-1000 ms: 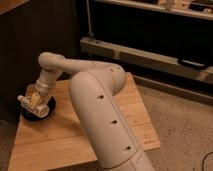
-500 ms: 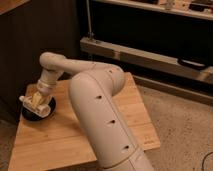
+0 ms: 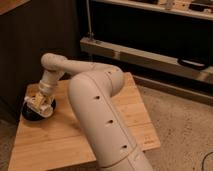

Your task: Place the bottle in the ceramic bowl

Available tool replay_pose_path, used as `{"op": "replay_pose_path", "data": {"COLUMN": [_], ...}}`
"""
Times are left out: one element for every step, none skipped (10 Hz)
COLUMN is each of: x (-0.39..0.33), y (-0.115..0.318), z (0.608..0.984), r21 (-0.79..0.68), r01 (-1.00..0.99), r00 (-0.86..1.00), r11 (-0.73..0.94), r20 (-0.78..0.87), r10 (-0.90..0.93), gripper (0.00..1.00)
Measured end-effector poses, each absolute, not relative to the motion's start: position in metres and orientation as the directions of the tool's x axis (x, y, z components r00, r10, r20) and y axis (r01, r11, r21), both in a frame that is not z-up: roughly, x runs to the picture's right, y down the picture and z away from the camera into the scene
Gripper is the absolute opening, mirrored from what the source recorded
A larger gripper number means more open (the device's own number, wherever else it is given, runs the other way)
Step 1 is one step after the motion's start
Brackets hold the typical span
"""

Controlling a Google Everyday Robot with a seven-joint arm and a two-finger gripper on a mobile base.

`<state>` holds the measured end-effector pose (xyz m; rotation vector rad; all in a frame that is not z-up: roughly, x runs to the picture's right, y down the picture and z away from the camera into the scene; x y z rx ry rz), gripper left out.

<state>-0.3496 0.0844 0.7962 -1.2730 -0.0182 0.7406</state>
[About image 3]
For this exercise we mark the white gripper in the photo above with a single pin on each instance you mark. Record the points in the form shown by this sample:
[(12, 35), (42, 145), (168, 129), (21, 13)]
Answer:
[(44, 95)]

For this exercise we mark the white plastic bottle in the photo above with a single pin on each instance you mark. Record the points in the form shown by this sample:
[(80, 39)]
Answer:
[(37, 109)]

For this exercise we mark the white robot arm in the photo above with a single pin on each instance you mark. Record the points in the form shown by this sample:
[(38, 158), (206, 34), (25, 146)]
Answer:
[(90, 91)]

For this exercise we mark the black ceramic bowl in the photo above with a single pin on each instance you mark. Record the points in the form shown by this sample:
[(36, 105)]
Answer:
[(30, 115)]

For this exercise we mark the dark wooden cabinet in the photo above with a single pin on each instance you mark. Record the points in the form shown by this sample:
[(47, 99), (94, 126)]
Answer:
[(26, 33)]

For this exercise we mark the metal vertical pole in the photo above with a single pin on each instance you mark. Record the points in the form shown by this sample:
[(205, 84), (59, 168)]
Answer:
[(90, 32)]

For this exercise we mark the grey metal beam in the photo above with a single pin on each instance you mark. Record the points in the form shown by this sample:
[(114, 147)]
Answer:
[(145, 59)]

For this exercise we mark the wooden shelf with items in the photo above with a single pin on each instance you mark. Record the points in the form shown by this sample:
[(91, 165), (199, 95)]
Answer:
[(166, 8)]

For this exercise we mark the black handle on beam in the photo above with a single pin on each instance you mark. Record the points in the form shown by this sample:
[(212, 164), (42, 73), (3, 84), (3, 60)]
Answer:
[(192, 65)]

